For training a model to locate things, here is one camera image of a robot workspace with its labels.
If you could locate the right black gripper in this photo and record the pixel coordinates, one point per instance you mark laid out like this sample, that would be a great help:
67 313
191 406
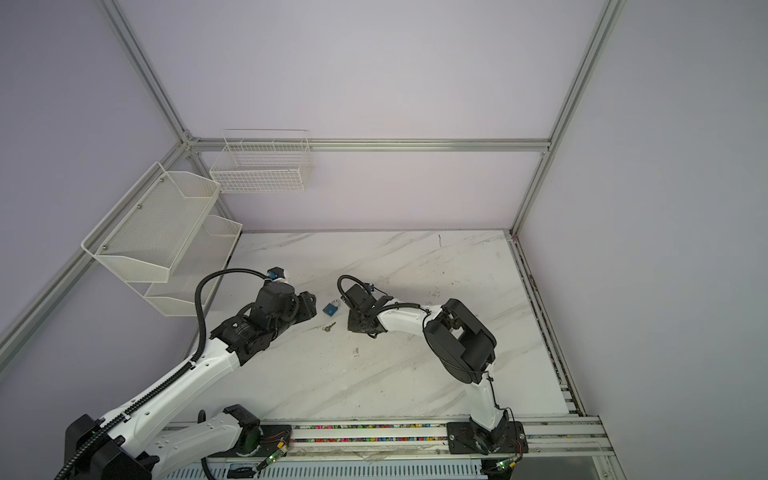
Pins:
351 323

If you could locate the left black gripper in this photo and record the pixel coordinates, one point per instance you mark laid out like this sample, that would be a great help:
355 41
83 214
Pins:
306 306

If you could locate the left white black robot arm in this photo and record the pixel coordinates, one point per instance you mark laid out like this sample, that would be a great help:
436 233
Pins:
93 447

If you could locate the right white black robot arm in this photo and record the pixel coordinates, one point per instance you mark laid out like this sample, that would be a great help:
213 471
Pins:
461 342

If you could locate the large blue padlock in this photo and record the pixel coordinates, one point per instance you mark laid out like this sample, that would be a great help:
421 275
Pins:
331 308

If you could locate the lower white mesh shelf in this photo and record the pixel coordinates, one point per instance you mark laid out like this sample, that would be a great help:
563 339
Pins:
209 251

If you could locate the white mesh shelf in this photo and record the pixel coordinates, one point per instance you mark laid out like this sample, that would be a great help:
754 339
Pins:
209 251
144 237

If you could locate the upper white mesh shelf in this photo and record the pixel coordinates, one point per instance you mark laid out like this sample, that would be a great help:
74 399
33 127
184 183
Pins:
144 237

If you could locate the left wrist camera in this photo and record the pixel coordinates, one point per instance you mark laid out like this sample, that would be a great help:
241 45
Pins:
276 274

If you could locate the white wire basket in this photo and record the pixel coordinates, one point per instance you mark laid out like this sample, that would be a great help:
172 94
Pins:
256 161

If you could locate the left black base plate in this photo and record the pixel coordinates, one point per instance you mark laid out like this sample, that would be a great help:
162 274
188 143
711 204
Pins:
259 443

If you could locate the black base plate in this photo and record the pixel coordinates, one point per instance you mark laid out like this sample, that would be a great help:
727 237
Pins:
259 443
470 438

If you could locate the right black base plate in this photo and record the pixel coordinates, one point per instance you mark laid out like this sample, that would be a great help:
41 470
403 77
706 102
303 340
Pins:
470 438

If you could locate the aluminium frame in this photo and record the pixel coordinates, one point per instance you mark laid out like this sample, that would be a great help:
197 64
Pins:
30 321

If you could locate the aluminium mounting rail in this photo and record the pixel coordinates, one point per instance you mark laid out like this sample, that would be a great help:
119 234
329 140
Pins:
367 440

